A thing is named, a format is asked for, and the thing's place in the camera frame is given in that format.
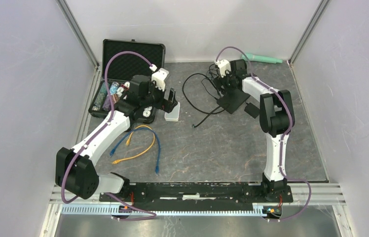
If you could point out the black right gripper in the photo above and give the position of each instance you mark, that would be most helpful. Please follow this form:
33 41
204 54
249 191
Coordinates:
219 81

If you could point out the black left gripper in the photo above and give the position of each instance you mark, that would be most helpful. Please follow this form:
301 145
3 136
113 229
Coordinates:
166 105

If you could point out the white network switch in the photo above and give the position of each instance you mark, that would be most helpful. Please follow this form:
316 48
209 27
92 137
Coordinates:
174 115

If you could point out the black router box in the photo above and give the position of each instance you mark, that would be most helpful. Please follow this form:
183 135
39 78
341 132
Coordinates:
232 100

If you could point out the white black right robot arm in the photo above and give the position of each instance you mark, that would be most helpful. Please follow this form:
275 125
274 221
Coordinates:
272 107

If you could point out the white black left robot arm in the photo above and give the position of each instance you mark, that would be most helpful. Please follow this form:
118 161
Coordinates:
75 167

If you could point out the black power adapter plug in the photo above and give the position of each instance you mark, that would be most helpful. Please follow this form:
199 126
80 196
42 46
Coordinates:
252 110

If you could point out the mint green flashlight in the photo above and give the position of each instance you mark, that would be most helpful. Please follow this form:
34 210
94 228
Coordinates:
261 59

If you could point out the black poker chip case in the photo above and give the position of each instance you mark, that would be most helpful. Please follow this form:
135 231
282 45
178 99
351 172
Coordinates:
123 68

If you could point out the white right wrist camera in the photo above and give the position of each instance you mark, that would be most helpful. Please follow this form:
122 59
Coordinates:
224 67

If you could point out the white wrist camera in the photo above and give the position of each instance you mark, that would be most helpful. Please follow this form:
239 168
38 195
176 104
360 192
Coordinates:
159 77
224 67

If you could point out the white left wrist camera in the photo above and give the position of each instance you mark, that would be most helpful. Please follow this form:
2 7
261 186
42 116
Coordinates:
159 77

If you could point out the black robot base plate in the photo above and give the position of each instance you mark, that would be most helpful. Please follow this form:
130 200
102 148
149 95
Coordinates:
198 205

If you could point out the aluminium frame rail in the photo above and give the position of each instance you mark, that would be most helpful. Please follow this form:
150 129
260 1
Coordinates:
238 192

